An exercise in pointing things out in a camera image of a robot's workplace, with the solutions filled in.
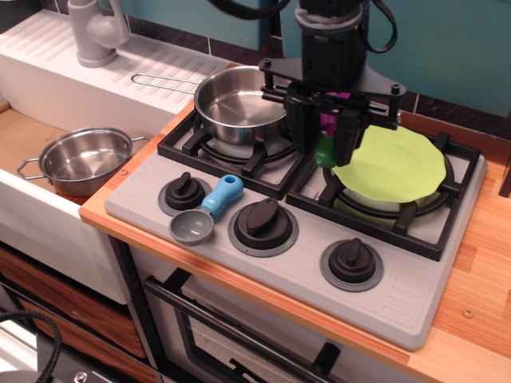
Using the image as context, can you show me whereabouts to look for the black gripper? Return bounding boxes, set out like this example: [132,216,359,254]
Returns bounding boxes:
[259,10,406,166]

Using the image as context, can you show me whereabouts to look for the purple toy eggplant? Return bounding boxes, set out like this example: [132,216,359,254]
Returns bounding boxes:
[314,106,351,168]

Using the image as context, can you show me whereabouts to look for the blue handled grey spoon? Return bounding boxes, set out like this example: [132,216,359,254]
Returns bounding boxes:
[168,175,244,247]

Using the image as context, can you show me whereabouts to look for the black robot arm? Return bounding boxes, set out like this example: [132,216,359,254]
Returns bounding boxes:
[259,1,406,167]

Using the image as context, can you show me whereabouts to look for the light green plate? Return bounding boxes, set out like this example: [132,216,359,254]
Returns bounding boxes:
[333,125,447,203]

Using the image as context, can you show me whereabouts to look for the grey toy stove top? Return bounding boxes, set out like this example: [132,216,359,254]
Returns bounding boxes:
[104,104,489,352]

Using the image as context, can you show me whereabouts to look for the black middle stove knob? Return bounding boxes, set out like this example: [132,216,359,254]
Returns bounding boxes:
[228,198,299,258]

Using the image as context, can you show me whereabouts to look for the black stove knob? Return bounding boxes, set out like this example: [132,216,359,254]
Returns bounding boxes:
[228,198,299,258]
[157,172,212,216]
[319,238,384,293]

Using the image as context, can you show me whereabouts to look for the black right stove knob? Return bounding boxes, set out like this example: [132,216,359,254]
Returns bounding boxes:
[319,238,384,293]

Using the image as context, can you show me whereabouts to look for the black left stove knob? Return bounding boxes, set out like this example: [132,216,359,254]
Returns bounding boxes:
[157,172,212,216]

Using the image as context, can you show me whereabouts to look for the black left burner grate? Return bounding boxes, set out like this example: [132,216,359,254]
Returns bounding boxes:
[157,110,307,199]

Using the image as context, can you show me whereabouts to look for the black burner grate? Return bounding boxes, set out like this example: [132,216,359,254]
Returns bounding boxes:
[157,110,307,199]
[286,132,485,261]

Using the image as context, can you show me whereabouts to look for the black right burner grate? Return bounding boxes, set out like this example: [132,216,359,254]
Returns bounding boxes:
[286,132,485,261]

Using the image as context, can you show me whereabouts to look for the grey toy faucet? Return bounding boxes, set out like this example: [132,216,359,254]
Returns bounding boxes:
[68,0,130,68]

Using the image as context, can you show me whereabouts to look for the white toy sink unit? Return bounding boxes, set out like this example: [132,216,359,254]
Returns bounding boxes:
[1,10,228,304]

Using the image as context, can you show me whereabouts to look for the wooden drawer fronts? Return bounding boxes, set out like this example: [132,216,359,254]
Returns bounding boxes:
[1,243,158,382]

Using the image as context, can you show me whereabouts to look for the steel saucepan with wire handle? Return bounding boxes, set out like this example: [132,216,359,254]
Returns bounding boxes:
[131,65,287,145]

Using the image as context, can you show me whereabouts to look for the oven door with black handle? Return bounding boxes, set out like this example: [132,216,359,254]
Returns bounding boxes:
[143,268,341,382]

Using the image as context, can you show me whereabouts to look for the steel two-handled pot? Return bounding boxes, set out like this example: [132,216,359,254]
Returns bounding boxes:
[17,127,147,198]

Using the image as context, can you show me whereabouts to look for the black braided cable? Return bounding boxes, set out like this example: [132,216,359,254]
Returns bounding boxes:
[0,310,63,383]

